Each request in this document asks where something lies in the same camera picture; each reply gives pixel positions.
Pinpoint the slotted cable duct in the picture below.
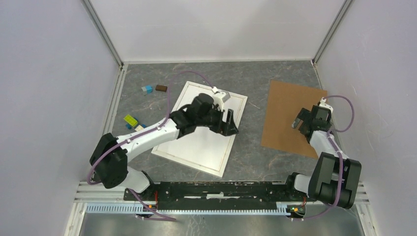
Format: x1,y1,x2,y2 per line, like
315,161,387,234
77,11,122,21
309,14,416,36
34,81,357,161
85,203,305,216

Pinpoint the white picture frame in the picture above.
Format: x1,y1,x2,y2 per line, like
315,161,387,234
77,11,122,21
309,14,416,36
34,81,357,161
151,81,248,178

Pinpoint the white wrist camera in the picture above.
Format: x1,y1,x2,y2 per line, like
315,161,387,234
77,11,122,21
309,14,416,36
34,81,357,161
318,97,333,113
211,87,231,106

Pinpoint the blue grey toy block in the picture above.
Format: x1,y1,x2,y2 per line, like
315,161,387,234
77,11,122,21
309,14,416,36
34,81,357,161
141,85,153,95

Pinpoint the brown toy block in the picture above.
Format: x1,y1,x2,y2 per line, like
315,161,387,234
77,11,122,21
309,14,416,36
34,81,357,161
155,85,168,92

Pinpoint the sunset landscape photo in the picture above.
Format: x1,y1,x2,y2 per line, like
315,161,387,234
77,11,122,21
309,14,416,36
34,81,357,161
158,86,243,172

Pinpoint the brown cardboard backing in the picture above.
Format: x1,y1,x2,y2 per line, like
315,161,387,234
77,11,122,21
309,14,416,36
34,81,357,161
261,80,328,159

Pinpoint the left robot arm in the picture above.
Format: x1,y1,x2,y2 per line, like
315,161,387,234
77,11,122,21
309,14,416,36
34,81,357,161
88,91,238,201

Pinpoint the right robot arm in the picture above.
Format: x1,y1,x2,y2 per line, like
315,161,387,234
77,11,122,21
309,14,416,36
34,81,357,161
284,105,362,209

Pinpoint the toy brick car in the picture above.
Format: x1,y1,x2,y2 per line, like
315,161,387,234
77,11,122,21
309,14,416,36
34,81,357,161
123,115,146,131

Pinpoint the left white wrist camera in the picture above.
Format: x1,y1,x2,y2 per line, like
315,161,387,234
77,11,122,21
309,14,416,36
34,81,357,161
211,87,231,106

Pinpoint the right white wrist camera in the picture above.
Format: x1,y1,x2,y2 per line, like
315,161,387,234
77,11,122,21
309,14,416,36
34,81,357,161
318,97,333,113

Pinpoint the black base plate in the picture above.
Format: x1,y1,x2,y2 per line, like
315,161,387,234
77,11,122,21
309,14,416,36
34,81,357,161
123,181,312,210

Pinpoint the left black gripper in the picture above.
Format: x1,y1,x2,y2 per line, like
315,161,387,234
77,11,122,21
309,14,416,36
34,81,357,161
196,104,238,136

